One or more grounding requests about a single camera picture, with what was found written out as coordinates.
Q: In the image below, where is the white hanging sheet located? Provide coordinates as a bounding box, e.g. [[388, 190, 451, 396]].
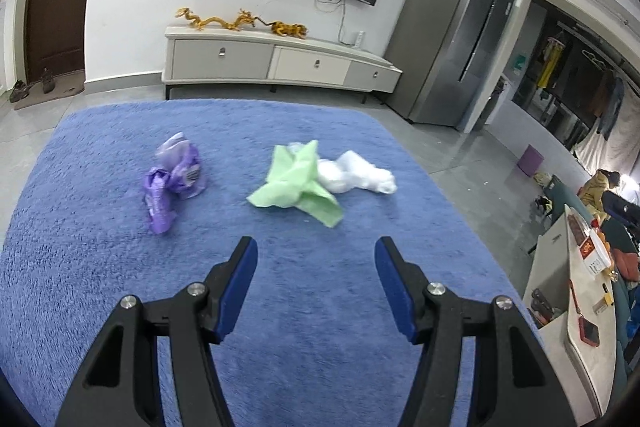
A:
[[572, 94, 640, 165]]

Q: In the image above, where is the white television cabinet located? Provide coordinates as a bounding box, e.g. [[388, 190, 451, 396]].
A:
[[162, 24, 403, 105]]

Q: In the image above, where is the grey double-door refrigerator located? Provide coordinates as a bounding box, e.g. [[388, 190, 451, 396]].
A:
[[385, 0, 516, 130]]

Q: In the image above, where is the yellow hanging garment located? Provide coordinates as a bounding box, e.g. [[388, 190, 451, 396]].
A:
[[536, 39, 563, 90]]

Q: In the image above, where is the phone in red case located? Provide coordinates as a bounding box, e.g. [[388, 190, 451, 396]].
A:
[[580, 314, 601, 348]]

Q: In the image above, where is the green paper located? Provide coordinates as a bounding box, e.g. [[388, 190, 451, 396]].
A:
[[246, 139, 345, 228]]

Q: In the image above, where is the red-handled tool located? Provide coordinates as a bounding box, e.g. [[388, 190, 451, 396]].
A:
[[570, 279, 584, 323]]

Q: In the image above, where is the purple plastic wrapper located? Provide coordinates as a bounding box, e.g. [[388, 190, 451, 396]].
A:
[[144, 132, 208, 236]]

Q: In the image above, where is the brown doormat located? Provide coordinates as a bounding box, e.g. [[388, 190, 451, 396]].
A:
[[12, 79, 86, 110]]

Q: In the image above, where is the teal sofa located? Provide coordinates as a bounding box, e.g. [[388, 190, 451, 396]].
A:
[[542, 174, 588, 220]]

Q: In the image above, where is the golden dragon figurine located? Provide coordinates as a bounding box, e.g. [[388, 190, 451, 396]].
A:
[[175, 7, 268, 32]]

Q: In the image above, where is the blue fluffy blanket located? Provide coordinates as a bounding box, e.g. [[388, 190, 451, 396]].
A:
[[0, 98, 543, 427]]

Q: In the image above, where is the white plastic basket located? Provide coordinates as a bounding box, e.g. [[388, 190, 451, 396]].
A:
[[580, 229, 613, 275]]

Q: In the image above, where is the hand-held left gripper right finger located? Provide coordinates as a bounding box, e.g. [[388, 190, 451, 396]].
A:
[[374, 235, 577, 427]]

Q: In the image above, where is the golden tiger figurine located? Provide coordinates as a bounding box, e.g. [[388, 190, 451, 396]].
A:
[[270, 21, 308, 40]]

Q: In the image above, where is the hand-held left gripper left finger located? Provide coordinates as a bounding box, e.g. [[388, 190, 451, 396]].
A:
[[54, 235, 259, 427]]

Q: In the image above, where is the blue denim jacket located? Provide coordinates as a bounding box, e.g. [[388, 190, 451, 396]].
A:
[[597, 77, 626, 140]]

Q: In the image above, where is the white plastic bag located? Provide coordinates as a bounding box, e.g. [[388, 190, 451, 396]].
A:
[[317, 151, 397, 195]]

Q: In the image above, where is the light marble table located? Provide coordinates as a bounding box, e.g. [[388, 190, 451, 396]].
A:
[[522, 204, 618, 418]]

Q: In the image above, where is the clothes drying rack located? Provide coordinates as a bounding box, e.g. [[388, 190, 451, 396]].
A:
[[555, 21, 640, 72]]

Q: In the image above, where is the television cable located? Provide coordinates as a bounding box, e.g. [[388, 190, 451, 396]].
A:
[[315, 0, 351, 45]]

